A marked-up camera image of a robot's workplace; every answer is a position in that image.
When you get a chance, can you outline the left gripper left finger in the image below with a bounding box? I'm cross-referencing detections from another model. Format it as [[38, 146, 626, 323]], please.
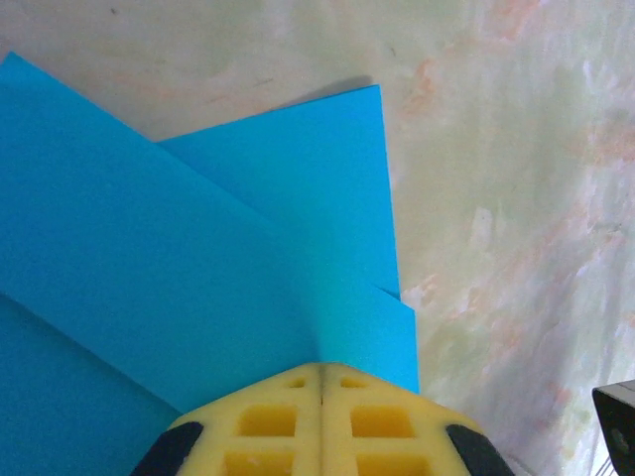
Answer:
[[129, 361, 323, 476]]

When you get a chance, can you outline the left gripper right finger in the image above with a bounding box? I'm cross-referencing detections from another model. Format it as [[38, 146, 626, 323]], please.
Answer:
[[321, 361, 517, 476]]

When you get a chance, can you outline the teal cloth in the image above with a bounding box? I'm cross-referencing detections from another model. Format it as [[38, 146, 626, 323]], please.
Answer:
[[0, 51, 422, 476]]

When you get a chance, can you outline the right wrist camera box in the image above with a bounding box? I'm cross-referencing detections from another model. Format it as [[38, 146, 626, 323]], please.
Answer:
[[592, 379, 635, 476]]

